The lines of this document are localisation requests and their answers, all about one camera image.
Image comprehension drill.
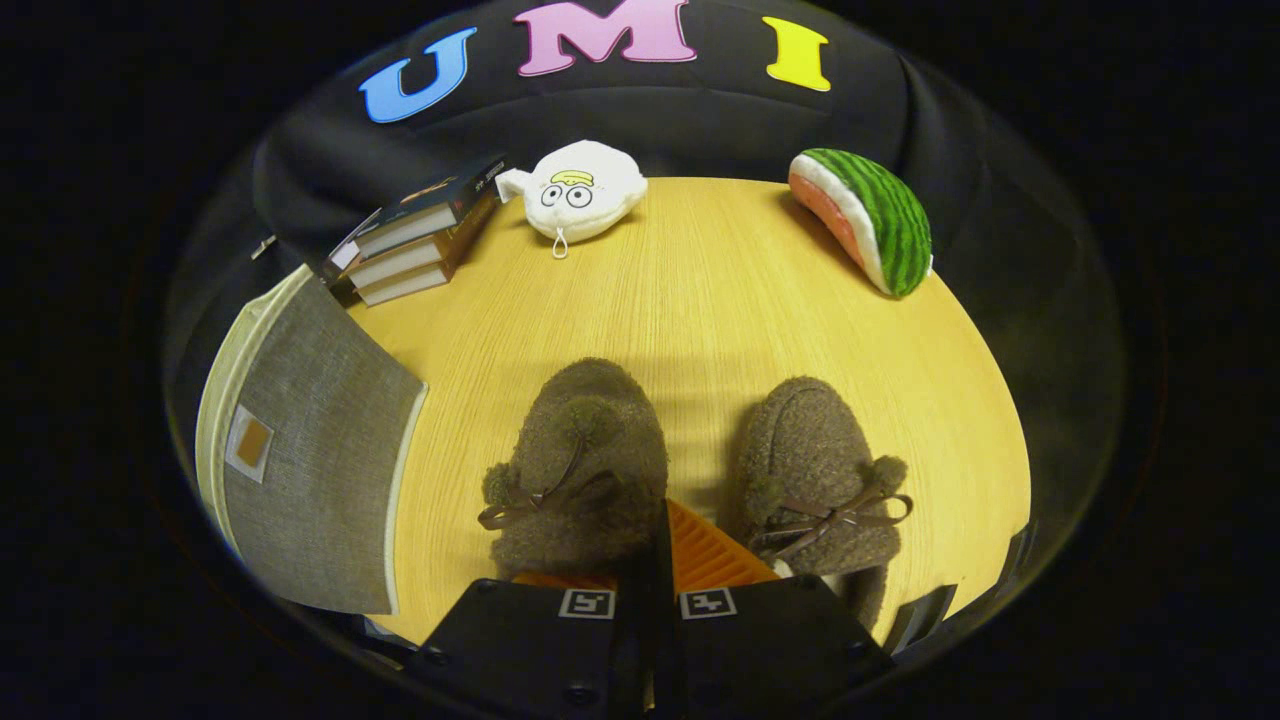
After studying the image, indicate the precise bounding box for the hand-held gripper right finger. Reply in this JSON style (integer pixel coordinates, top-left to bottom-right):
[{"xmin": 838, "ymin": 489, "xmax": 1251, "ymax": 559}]
[{"xmin": 655, "ymin": 500, "xmax": 898, "ymax": 720}]

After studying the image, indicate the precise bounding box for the brown fuzzy shoe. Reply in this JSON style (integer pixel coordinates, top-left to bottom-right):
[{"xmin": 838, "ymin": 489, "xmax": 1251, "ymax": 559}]
[
  {"xmin": 478, "ymin": 357, "xmax": 671, "ymax": 581},
  {"xmin": 730, "ymin": 375, "xmax": 914, "ymax": 631}
]

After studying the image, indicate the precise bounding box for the brown cover book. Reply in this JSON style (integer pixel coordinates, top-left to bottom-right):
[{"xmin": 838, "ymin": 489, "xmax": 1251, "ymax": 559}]
[
  {"xmin": 345, "ymin": 215, "xmax": 491, "ymax": 291},
  {"xmin": 355, "ymin": 255, "xmax": 456, "ymax": 307}
]

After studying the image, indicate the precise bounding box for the dark grey frame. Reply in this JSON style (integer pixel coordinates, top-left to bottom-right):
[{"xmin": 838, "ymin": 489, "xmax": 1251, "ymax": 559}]
[{"xmin": 885, "ymin": 520, "xmax": 1038, "ymax": 656}]

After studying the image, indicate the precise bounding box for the grey fabric storage box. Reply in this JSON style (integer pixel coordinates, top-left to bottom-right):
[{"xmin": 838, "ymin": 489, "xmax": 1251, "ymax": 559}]
[{"xmin": 195, "ymin": 263, "xmax": 429, "ymax": 616}]

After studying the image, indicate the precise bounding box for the dark cover book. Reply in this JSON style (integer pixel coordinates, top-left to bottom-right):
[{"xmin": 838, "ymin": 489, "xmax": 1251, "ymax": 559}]
[{"xmin": 325, "ymin": 155, "xmax": 506, "ymax": 271}]

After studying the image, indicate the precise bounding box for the white plush toy with eyes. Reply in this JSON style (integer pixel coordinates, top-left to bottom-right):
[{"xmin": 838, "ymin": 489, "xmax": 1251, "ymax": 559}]
[{"xmin": 495, "ymin": 140, "xmax": 649, "ymax": 259}]

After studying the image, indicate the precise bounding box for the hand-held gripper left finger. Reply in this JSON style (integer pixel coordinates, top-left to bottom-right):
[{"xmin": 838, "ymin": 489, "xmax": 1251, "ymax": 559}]
[{"xmin": 408, "ymin": 545, "xmax": 651, "ymax": 720}]

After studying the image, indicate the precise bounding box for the watermelon slice plush toy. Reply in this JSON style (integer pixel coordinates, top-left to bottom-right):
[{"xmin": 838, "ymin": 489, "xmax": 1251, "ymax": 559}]
[{"xmin": 788, "ymin": 148, "xmax": 934, "ymax": 299}]

